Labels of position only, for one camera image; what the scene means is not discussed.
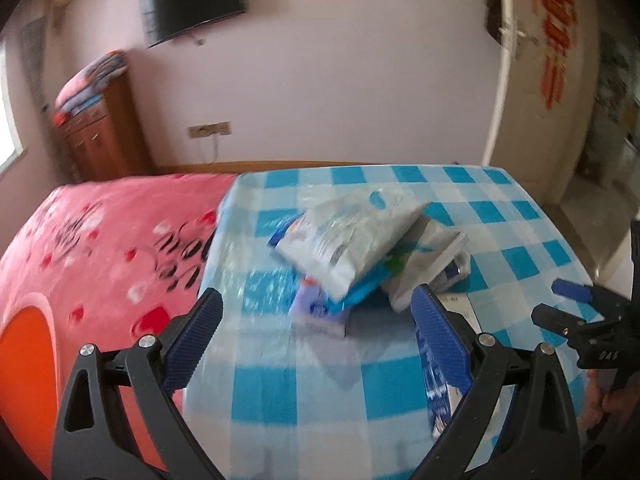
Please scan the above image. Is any red paper door decoration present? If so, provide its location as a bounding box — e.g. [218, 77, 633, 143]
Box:
[525, 0, 576, 111]

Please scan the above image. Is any blue white milk carton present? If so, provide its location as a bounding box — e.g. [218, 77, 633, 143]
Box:
[417, 295, 476, 436]

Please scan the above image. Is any brown wooden cabinet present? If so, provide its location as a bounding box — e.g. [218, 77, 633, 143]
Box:
[54, 77, 153, 181]

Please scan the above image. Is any metal door handle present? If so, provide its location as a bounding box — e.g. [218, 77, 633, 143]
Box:
[502, 17, 538, 58]

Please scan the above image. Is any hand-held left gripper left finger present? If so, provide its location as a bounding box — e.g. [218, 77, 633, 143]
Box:
[50, 287, 224, 480]

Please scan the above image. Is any grey patterned curtain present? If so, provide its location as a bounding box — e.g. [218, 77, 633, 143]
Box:
[17, 15, 56, 111]

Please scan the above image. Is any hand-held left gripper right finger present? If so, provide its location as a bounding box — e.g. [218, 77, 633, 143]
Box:
[410, 284, 583, 480]

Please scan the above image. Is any purple white tissue pack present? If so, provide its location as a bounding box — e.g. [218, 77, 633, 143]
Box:
[290, 280, 353, 338]

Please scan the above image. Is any pink printed blanket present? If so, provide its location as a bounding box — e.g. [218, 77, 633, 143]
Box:
[0, 172, 238, 480]

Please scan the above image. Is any orange plastic basin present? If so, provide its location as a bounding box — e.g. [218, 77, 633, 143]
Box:
[0, 305, 58, 466]

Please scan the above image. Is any blue flat packet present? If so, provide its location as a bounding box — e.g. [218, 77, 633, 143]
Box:
[342, 260, 396, 307]

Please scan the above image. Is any white power cable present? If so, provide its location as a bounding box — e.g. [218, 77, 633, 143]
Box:
[197, 135, 222, 164]

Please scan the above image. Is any blue white checked cloth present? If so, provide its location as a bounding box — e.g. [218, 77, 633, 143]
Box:
[182, 164, 606, 480]

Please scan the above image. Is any large white plastic packet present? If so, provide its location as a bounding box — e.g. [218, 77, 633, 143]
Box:
[275, 187, 431, 301]

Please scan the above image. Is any person's right hand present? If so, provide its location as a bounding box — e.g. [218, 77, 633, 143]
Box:
[586, 369, 640, 431]

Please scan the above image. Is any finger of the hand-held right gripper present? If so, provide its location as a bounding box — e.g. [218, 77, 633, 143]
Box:
[551, 280, 626, 311]
[531, 305, 608, 348]

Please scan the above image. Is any grey white crumpled packet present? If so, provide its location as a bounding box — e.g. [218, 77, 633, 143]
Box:
[382, 215, 471, 311]

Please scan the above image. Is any stack of folded blankets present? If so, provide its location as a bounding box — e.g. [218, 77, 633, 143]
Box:
[52, 50, 131, 126]

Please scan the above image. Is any black wall television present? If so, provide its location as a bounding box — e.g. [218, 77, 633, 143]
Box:
[139, 0, 248, 50]

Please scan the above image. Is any wall socket strip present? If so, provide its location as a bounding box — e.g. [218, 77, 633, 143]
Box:
[187, 121, 232, 139]

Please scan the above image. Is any bright window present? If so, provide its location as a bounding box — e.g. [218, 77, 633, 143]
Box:
[0, 35, 26, 176]

